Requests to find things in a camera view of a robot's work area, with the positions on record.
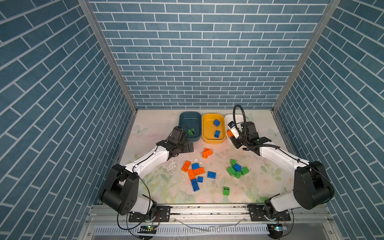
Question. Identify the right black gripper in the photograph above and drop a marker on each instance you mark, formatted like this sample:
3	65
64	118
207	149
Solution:
235	144

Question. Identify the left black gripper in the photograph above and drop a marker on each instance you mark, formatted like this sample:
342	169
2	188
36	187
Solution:
187	149

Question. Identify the white plastic bin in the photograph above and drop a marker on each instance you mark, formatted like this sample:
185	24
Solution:
238	119

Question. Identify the yellow plastic bin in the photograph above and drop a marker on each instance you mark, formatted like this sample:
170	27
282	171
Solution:
208	128

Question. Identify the dark teal plastic bin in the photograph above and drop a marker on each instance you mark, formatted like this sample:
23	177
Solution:
191	120

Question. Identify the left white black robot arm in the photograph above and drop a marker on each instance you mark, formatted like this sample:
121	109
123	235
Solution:
121	187

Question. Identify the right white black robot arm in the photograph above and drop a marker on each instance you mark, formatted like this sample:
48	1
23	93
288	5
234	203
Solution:
312	186

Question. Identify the orange L-shaped lego brick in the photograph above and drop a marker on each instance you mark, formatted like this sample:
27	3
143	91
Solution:
195	172

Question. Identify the long blue lego brick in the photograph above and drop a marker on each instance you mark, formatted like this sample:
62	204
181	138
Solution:
195	185

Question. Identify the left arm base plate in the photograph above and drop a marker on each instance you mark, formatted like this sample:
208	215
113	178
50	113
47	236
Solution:
160	214

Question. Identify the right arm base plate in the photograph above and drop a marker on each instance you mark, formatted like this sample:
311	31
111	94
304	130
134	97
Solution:
261	212

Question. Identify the aluminium front rail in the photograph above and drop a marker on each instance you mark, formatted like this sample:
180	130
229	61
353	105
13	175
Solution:
209	214

